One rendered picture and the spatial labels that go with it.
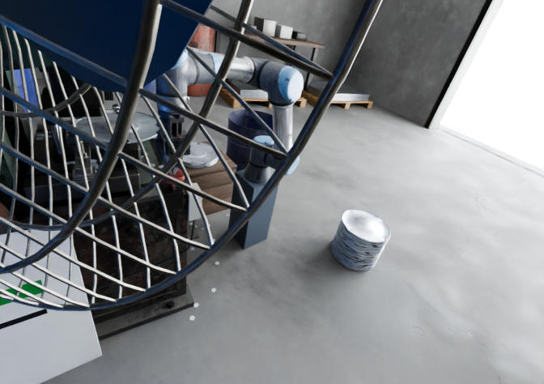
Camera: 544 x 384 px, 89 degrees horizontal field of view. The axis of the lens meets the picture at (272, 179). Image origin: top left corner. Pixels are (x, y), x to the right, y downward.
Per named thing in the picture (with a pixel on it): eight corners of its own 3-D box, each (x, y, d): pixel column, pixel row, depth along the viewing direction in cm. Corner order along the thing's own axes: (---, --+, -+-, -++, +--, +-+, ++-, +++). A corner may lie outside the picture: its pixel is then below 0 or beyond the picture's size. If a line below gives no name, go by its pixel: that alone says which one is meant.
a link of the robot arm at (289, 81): (278, 156, 149) (275, 54, 109) (301, 168, 143) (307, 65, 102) (264, 169, 143) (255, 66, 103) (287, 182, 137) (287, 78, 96)
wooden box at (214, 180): (208, 180, 221) (210, 140, 202) (231, 207, 197) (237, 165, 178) (156, 191, 198) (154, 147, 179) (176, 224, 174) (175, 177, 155)
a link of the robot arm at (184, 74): (197, 50, 67) (166, 50, 61) (196, 95, 73) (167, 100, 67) (176, 43, 71) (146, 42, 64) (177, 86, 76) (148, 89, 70)
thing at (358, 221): (364, 206, 184) (364, 205, 184) (400, 235, 165) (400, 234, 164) (332, 215, 170) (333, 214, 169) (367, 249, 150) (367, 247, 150)
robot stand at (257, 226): (250, 222, 188) (260, 164, 164) (266, 239, 177) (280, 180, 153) (227, 231, 177) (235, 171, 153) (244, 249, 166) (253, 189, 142)
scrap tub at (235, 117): (257, 157, 267) (265, 108, 242) (280, 181, 238) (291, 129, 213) (216, 161, 246) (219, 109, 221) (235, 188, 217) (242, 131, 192)
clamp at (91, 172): (95, 157, 96) (90, 130, 91) (98, 184, 85) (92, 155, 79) (74, 159, 93) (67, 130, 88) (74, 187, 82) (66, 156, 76)
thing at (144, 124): (74, 147, 86) (73, 145, 85) (74, 113, 106) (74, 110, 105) (171, 141, 100) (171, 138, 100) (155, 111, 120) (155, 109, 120)
